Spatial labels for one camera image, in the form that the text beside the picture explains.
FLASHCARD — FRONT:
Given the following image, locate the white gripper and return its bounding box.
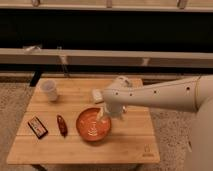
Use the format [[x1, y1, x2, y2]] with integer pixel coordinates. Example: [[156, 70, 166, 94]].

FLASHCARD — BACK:
[[96, 104, 125, 119]]

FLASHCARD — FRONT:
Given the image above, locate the white ceramic cup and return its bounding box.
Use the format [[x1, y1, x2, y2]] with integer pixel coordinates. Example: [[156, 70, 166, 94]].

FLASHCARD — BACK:
[[40, 80, 58, 102]]

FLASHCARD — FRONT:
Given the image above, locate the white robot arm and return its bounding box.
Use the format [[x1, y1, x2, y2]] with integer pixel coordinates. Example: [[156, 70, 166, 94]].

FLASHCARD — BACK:
[[102, 75, 213, 171]]

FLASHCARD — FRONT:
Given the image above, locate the orange ceramic bowl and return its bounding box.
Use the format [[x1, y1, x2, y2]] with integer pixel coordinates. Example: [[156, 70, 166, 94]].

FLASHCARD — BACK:
[[76, 107, 111, 142]]

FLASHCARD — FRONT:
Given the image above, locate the small white bottle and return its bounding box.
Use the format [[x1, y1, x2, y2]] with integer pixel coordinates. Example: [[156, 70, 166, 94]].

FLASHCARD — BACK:
[[92, 89, 103, 104]]

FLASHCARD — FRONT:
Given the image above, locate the wooden table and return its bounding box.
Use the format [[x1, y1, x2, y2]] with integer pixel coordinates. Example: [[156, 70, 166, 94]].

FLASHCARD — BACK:
[[7, 78, 160, 165]]

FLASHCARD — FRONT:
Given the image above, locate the small dark snack box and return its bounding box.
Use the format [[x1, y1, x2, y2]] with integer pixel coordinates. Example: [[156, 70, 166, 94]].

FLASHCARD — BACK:
[[28, 117, 48, 139]]

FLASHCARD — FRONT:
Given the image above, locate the grey metal rail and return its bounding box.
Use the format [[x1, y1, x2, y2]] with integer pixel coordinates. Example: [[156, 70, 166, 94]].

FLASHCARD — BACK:
[[0, 46, 213, 68]]

